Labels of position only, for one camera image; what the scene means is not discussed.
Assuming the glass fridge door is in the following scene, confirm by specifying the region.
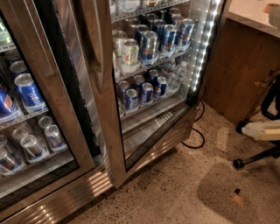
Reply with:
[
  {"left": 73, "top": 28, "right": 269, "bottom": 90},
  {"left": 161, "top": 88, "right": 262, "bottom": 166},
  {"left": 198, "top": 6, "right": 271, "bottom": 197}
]
[
  {"left": 0, "top": 0, "right": 95, "bottom": 224},
  {"left": 55, "top": 0, "right": 227, "bottom": 186}
]

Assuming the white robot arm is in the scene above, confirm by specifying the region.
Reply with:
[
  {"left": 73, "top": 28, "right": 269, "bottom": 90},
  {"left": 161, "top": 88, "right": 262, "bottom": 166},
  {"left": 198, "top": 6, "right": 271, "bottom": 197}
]
[{"left": 241, "top": 120, "right": 280, "bottom": 141}]

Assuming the blue can bottom shelf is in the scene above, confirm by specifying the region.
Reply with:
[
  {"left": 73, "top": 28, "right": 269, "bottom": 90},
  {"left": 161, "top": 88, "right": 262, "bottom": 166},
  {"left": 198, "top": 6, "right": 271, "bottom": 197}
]
[{"left": 125, "top": 88, "right": 138, "bottom": 110}]

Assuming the clear water bottle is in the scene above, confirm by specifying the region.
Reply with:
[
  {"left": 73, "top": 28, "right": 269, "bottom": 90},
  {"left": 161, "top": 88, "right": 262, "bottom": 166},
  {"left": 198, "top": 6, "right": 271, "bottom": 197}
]
[{"left": 168, "top": 61, "right": 187, "bottom": 90}]

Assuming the front blue silver can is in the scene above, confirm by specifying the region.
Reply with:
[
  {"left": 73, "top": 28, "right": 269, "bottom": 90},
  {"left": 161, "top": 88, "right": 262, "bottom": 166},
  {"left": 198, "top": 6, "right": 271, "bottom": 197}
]
[{"left": 141, "top": 31, "right": 158, "bottom": 60}]

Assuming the blue pepsi can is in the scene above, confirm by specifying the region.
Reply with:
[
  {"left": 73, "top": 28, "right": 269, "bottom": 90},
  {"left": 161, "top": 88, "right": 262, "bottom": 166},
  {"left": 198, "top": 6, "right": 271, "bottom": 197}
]
[
  {"left": 0, "top": 87, "right": 18, "bottom": 118},
  {"left": 14, "top": 73, "right": 45, "bottom": 107}
]

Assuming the silver can lower left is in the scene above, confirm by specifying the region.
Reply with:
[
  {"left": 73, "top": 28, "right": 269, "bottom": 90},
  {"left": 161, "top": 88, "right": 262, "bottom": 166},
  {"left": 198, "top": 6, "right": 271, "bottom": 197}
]
[{"left": 20, "top": 135, "right": 43, "bottom": 158}]

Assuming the wooden counter cabinet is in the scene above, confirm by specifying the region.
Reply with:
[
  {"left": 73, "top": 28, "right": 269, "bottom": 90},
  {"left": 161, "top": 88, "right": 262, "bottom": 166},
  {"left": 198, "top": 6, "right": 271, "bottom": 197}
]
[{"left": 204, "top": 0, "right": 280, "bottom": 123}]

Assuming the front blue pepsi can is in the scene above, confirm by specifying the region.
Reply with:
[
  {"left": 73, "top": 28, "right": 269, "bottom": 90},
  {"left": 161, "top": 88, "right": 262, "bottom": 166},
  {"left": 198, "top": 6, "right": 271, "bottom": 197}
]
[{"left": 0, "top": 87, "right": 18, "bottom": 118}]

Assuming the black chair base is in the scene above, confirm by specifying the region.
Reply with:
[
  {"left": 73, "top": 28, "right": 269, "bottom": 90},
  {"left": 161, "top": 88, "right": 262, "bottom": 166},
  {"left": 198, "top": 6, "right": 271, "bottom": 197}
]
[{"left": 233, "top": 75, "right": 280, "bottom": 170}]

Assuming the brown tape roll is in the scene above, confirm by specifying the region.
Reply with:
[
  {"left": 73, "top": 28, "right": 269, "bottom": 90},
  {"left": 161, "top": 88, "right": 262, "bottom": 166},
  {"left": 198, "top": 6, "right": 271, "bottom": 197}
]
[{"left": 264, "top": 3, "right": 277, "bottom": 14}]

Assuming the black power cable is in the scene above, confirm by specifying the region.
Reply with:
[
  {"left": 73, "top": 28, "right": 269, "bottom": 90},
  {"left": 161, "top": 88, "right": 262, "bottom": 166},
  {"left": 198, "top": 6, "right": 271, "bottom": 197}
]
[{"left": 180, "top": 100, "right": 207, "bottom": 150}]

